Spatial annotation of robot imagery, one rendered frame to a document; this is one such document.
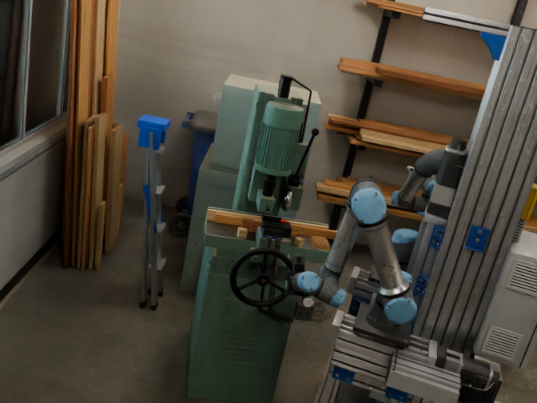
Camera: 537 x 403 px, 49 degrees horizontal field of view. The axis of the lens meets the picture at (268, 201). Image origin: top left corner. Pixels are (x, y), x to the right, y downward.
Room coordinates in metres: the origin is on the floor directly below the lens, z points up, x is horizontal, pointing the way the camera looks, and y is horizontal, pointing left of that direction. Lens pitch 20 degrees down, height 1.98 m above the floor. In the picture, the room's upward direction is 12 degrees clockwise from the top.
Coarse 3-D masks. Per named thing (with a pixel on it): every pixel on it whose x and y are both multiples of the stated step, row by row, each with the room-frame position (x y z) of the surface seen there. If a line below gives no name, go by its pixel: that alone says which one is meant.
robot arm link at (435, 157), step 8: (432, 152) 2.61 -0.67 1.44; (440, 152) 2.60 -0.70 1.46; (424, 160) 2.61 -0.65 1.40; (432, 160) 2.58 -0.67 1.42; (440, 160) 2.57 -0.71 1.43; (416, 168) 2.64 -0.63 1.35; (424, 168) 2.60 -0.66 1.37; (432, 168) 2.58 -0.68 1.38; (416, 176) 2.67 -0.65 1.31; (424, 176) 2.63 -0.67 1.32; (408, 184) 2.74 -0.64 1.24; (416, 184) 2.70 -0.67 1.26; (400, 192) 2.82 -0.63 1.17; (408, 192) 2.76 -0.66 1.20; (416, 192) 2.77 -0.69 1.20; (392, 200) 2.86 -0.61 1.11; (400, 200) 2.83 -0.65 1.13; (408, 200) 2.81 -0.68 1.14; (408, 208) 2.86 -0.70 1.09
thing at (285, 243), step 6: (258, 228) 2.50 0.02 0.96; (258, 234) 2.45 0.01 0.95; (258, 240) 2.42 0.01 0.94; (264, 240) 2.39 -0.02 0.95; (282, 240) 2.42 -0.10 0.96; (288, 240) 2.43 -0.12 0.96; (258, 246) 2.39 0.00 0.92; (264, 246) 2.39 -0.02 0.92; (282, 246) 2.41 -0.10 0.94; (288, 246) 2.41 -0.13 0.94; (282, 252) 2.41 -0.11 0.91
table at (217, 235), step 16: (208, 224) 2.56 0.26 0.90; (224, 224) 2.60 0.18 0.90; (208, 240) 2.44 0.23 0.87; (224, 240) 2.46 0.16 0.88; (240, 240) 2.47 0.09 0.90; (304, 240) 2.62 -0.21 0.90; (256, 256) 2.39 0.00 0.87; (288, 256) 2.46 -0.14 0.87; (304, 256) 2.52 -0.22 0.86; (320, 256) 2.53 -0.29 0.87
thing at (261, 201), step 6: (258, 192) 2.70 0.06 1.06; (258, 198) 2.66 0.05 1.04; (264, 198) 2.60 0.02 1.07; (270, 198) 2.62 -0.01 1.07; (258, 204) 2.62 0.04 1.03; (264, 204) 2.60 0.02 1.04; (270, 204) 2.60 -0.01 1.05; (258, 210) 2.60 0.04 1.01; (264, 210) 2.60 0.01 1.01; (270, 210) 2.60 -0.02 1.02
